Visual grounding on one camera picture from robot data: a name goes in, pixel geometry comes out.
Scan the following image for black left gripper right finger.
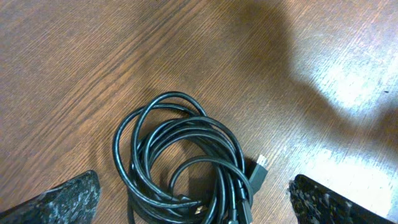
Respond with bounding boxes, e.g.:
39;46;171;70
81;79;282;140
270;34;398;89
289;174;394;224

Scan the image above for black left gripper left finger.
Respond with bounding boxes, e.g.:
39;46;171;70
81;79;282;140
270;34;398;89
1;170;101;224

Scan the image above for thin black USB cable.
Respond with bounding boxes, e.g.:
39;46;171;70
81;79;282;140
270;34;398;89
127;155;254;224

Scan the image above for thick black HDMI cable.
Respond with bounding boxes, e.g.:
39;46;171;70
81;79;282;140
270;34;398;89
112;91;269;224

